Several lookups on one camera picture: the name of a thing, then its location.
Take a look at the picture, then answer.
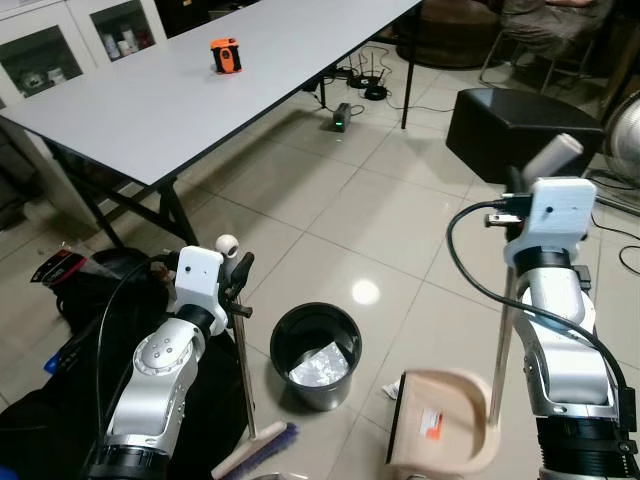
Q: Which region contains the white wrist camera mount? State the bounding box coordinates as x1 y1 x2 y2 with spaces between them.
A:
168 246 227 331
504 178 599 271

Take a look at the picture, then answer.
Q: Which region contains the long grey table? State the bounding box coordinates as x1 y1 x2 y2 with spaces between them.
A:
0 0 423 251

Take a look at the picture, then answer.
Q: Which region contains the orange and black device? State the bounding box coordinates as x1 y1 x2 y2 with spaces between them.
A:
209 37 245 76

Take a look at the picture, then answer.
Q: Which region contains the beige long-handled dustpan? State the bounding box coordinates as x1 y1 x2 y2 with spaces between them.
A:
385 132 585 476

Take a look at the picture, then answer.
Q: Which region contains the white glass-door cabinet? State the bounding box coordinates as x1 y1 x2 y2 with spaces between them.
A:
0 0 211 106

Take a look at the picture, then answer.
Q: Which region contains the metal frame chair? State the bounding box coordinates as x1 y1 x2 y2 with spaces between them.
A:
478 28 605 93

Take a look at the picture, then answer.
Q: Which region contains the metal floor fan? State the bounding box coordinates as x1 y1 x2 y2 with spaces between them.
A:
602 93 640 183

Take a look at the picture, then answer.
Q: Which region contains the black round trash bin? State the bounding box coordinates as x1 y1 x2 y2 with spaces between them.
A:
269 302 364 413

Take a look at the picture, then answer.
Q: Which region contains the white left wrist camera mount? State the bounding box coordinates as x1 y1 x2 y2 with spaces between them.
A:
168 246 227 331

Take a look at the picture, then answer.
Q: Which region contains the black floor cable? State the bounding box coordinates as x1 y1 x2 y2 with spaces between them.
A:
588 188 640 273

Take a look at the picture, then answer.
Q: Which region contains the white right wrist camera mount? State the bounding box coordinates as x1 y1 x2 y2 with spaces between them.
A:
504 178 599 271

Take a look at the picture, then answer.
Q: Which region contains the red and black pack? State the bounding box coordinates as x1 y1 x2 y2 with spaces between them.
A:
30 249 93 288

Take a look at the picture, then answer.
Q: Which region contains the broom with metal handle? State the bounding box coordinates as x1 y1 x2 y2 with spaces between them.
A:
210 234 301 480

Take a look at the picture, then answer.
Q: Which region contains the crumpled white plastic bag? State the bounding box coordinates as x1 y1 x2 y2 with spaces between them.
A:
289 341 352 388

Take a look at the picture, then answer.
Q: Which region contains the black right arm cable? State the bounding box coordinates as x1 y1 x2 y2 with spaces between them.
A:
446 198 633 411

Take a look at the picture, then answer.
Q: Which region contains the seated person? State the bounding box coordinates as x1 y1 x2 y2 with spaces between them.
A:
498 0 617 53

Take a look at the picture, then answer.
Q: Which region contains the black fabric bag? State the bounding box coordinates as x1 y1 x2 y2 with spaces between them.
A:
0 248 253 480

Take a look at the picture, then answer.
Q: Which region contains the black square ottoman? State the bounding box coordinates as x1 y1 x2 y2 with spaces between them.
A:
446 87 607 185

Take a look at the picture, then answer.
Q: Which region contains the small black box green light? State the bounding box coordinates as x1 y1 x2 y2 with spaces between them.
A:
332 102 354 133

